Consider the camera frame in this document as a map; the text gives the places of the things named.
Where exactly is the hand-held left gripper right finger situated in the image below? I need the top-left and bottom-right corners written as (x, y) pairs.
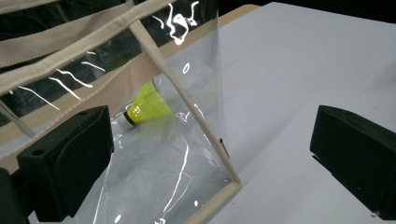
top-left (309, 105), bottom-right (396, 221)

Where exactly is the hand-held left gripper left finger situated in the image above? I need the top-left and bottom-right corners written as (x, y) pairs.
top-left (16, 105), bottom-right (115, 223)

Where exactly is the yellow shuttlecock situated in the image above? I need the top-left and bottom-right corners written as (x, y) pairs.
top-left (118, 81), bottom-right (174, 131)

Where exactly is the clear bag with beige trim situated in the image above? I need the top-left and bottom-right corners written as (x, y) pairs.
top-left (0, 0), bottom-right (244, 224)

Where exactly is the white board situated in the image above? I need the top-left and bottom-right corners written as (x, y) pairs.
top-left (174, 1), bottom-right (396, 224)

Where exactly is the wooden table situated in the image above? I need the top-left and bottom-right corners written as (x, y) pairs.
top-left (217, 3), bottom-right (262, 28)

